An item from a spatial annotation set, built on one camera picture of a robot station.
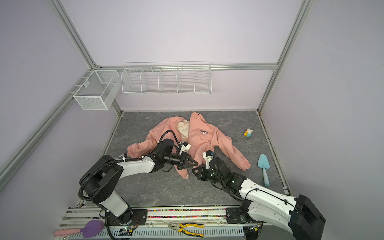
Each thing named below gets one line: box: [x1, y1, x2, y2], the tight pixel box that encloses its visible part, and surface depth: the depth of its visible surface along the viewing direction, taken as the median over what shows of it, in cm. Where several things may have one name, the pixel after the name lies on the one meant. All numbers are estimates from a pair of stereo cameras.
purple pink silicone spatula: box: [54, 220, 105, 238], surface depth 72 cm
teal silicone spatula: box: [257, 154, 270, 187], surface depth 93 cm
